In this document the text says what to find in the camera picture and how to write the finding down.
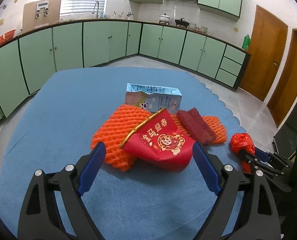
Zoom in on red plastic bag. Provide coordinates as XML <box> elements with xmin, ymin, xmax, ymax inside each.
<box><xmin>230</xmin><ymin>133</ymin><xmax>255</xmax><ymax>173</ymax></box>

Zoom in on dark red scouring pad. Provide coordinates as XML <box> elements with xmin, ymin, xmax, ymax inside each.
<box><xmin>176</xmin><ymin>108</ymin><xmax>217</xmax><ymax>145</ymax></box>

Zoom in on red gift envelope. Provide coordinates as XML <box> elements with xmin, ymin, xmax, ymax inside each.
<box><xmin>121</xmin><ymin>108</ymin><xmax>195</xmax><ymax>172</ymax></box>

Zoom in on orange foam fruit net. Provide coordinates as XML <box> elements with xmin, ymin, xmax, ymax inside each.
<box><xmin>90</xmin><ymin>105</ymin><xmax>152</xmax><ymax>172</ymax></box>

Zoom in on light blue milk carton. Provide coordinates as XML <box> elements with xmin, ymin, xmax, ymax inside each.
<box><xmin>125</xmin><ymin>83</ymin><xmax>182</xmax><ymax>114</ymax></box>

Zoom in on green lower kitchen cabinets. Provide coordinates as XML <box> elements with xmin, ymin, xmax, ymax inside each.
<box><xmin>0</xmin><ymin>20</ymin><xmax>250</xmax><ymax>120</ymax></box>

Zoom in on chrome kitchen faucet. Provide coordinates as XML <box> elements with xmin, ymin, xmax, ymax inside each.
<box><xmin>92</xmin><ymin>1</ymin><xmax>99</xmax><ymax>19</ymax></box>

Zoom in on black glass cabinet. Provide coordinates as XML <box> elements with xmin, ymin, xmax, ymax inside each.
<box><xmin>273</xmin><ymin>103</ymin><xmax>297</xmax><ymax>159</ymax></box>

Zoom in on brown wooden door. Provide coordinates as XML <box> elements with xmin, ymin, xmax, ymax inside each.
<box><xmin>267</xmin><ymin>29</ymin><xmax>297</xmax><ymax>126</ymax></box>
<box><xmin>240</xmin><ymin>5</ymin><xmax>288</xmax><ymax>101</ymax></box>

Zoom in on blue scalloped table mat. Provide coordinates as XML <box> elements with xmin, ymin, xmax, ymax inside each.
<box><xmin>0</xmin><ymin>67</ymin><xmax>244</xmax><ymax>239</ymax></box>

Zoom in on green thermos bottle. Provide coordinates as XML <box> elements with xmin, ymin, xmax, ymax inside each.
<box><xmin>242</xmin><ymin>34</ymin><xmax>250</xmax><ymax>50</ymax></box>

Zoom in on black wok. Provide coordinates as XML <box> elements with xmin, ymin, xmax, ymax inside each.
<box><xmin>174</xmin><ymin>18</ymin><xmax>190</xmax><ymax>28</ymax></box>

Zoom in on white cooking pot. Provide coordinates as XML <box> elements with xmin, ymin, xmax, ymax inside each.
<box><xmin>159</xmin><ymin>14</ymin><xmax>171</xmax><ymax>25</ymax></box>

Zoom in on red plastic basin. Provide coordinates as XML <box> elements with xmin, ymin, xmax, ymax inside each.
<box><xmin>0</xmin><ymin>29</ymin><xmax>16</xmax><ymax>46</ymax></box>

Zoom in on brown cardboard box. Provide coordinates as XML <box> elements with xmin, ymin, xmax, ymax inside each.
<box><xmin>22</xmin><ymin>0</ymin><xmax>61</xmax><ymax>33</ymax></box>

